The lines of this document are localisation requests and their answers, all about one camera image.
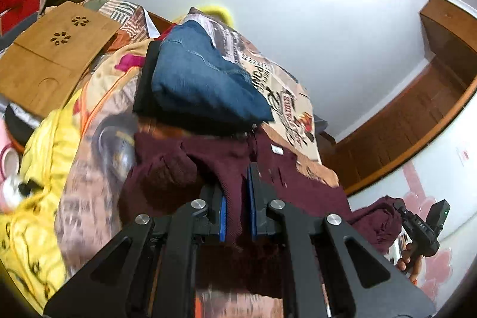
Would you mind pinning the pink heart sticker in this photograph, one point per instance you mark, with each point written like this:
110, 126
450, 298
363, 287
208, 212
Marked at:
441, 262

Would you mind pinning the folded blue jeans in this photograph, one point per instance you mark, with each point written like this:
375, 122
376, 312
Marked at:
201, 79

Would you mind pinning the bamboo lap desk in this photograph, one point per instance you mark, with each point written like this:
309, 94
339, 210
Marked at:
44, 68

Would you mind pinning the white red label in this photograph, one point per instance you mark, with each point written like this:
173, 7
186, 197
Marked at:
464, 156

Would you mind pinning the printed bed blanket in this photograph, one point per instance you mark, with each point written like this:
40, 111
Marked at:
287, 105

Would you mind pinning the person's right hand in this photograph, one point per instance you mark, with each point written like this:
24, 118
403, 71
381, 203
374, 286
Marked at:
405, 258

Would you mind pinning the yellow printed quilt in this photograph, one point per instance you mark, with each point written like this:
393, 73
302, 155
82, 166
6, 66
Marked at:
41, 161

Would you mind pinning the wooden wardrobe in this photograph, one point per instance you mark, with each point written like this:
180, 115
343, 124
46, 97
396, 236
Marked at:
439, 98

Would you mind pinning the wooden door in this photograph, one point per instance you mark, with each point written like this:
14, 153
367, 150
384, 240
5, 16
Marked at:
402, 131

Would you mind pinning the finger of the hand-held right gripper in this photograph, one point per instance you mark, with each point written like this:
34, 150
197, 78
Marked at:
400, 210

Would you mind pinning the red storage box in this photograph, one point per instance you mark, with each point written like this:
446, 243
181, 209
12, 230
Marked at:
16, 14

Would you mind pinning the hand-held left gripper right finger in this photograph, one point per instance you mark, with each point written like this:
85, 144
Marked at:
253, 208

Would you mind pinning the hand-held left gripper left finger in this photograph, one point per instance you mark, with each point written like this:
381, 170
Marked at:
223, 219

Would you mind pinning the pink cup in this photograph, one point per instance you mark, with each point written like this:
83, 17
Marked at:
7, 169

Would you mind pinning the maroon button shirt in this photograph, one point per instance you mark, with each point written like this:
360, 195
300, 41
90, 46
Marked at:
223, 161

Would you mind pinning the yellow round object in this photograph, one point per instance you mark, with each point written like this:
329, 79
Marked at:
216, 11

